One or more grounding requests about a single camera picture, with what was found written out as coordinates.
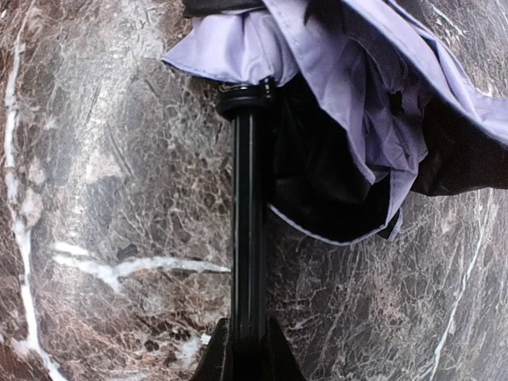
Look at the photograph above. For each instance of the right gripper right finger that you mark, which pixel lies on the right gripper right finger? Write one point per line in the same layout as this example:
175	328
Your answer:
279	361

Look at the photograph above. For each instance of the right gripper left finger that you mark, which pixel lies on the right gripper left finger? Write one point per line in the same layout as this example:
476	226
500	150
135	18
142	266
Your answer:
217	361

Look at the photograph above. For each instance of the lavender folding umbrella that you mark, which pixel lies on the lavender folding umbrella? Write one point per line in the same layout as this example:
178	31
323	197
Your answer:
339	109

